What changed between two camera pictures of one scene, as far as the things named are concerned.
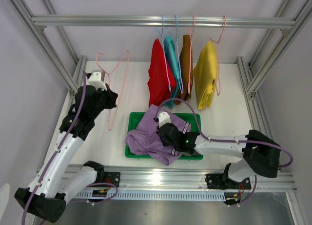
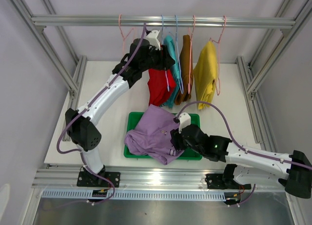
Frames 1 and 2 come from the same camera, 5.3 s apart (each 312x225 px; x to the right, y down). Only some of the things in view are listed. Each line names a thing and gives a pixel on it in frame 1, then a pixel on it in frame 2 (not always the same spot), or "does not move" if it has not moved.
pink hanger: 110,128 → 122,34
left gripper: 111,96 → 165,61
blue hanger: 165,56 does not move
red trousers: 162,79 does not move
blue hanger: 179,68 does not move
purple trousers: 144,141 does not move
